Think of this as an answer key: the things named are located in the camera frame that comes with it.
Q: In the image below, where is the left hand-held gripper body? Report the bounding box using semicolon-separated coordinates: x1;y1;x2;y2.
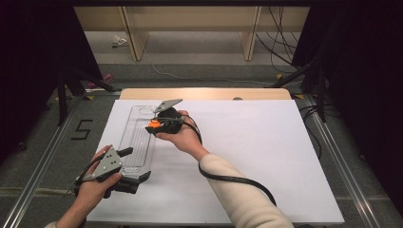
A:
93;147;141;200

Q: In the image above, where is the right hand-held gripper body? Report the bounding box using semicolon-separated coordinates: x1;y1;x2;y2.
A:
153;98;184;135

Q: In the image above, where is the clear plastic container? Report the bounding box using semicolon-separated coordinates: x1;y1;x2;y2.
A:
117;104;159;181

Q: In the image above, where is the person's right hand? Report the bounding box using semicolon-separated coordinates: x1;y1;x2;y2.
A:
155;109;211;162

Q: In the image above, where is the person's left hand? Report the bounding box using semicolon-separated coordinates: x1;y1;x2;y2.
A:
75;144;124;207

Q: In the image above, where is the wooden board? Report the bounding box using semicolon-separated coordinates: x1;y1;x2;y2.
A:
119;87;293;102

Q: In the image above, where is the pink object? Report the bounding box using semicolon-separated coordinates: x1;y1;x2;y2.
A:
87;73;115;89

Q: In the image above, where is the wooden shelf unit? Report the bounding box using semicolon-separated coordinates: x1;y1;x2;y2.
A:
73;6;311;62

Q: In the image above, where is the black metal stand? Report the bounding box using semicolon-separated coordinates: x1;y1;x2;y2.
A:
272;60;328;124
56;65;122;127

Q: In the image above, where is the white table sheet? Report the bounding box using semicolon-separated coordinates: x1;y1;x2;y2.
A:
85;99;346;224

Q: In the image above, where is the white crumpled object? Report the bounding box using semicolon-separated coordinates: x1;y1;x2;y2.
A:
111;34;128;48

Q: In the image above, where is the dark curtain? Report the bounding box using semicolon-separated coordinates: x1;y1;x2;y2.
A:
0;0;103;165
291;0;403;217

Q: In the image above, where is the left hand-held gripper cable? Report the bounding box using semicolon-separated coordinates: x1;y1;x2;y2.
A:
73;153;107;198

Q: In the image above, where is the metal floor rail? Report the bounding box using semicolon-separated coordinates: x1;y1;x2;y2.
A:
303;94;381;228
1;94;87;228

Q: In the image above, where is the tangle of black cables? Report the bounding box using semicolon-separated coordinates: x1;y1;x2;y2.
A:
256;6;302;74

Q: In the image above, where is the black floor cable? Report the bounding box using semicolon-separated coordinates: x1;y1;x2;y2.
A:
298;104;323;161

